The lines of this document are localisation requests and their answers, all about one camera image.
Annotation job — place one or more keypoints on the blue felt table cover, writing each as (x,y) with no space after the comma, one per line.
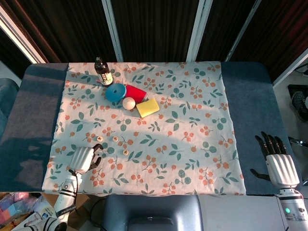
(247,96)

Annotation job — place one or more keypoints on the blue grey robot torso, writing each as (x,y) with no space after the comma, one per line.
(151,211)

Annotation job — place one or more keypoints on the black mesh sneaker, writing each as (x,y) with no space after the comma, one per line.
(298,103)

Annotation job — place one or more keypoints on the blue round disc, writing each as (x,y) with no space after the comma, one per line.
(113,95)

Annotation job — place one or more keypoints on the black metal stand leg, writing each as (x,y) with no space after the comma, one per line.
(297,142)

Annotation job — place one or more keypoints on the dark pleated screen panel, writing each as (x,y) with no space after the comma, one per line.
(156,29)
(72,29)
(276,29)
(223,24)

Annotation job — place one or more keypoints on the white screen frame post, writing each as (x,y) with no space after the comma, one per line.
(288,69)
(113,31)
(197,36)
(19,41)

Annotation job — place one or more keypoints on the floral berry tablecloth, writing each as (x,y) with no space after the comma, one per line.
(168,156)

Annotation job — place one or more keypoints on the red plastic cup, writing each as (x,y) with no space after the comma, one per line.
(136,93)

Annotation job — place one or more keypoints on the grey screen frame post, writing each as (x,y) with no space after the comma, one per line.
(241,31)

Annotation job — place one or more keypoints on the colourful block assortment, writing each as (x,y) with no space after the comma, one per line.
(12,209)

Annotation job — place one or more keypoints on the yellow sponge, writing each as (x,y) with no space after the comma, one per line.
(147,108)

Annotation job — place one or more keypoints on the dark brown labelled bottle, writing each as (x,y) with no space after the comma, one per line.
(103,72)

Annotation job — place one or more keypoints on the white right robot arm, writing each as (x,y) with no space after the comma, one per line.
(291,204)

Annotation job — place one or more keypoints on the brown cardboard box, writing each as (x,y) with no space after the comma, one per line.
(85,204)

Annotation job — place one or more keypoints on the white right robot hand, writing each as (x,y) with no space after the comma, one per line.
(281,168)

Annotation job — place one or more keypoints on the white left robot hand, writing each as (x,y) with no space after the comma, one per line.
(81,160)

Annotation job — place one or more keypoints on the white ball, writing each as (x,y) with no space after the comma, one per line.
(128,103)

